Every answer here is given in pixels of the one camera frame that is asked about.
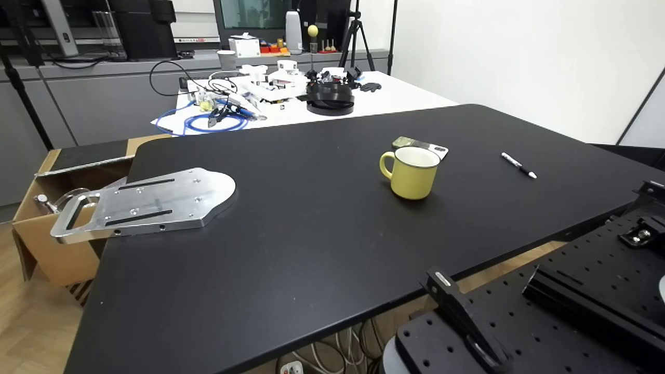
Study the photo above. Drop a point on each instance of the paper cup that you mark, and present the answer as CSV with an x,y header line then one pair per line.
x,y
227,61

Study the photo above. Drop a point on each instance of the white and black pen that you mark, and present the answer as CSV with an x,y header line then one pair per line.
x,y
519,166

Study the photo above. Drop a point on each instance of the yellow enamel mug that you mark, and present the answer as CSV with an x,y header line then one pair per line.
x,y
413,182

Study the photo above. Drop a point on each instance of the black spool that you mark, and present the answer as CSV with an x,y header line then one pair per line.
x,y
330,96

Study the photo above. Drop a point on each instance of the green and silver card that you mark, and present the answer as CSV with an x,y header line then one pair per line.
x,y
432,148

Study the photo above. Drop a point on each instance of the small black plastic part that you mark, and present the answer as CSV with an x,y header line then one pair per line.
x,y
370,87

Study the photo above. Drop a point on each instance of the white table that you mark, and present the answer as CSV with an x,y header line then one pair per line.
x,y
400,98

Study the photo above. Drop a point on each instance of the heap of white plastic parts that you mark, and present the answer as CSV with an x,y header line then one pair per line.
x,y
275,85

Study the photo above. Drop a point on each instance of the aluminium mounting plate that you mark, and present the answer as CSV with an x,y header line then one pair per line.
x,y
197,193

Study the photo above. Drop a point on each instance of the heap of orange toy blocks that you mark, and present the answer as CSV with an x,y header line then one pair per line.
x,y
273,49

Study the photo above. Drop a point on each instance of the yellow ball on stand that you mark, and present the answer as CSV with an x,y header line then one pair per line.
x,y
313,31

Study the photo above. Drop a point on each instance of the white cylinder bottle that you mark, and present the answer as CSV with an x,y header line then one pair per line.
x,y
293,31

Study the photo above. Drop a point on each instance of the white tissue box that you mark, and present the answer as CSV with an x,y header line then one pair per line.
x,y
244,48

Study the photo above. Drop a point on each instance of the black clamp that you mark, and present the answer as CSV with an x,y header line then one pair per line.
x,y
641,235
457,306

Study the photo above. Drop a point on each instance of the white power strip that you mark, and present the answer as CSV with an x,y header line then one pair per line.
x,y
292,369

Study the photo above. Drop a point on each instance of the monitor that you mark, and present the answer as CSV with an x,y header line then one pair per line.
x,y
254,13

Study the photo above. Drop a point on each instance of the grey sideboard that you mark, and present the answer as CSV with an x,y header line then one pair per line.
x,y
104,104

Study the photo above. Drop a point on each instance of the black coffee machine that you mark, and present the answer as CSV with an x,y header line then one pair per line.
x,y
143,31

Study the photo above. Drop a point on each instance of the metal bolt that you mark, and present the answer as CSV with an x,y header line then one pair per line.
x,y
45,202

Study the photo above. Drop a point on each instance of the cardboard box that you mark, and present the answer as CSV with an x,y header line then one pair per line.
x,y
52,254

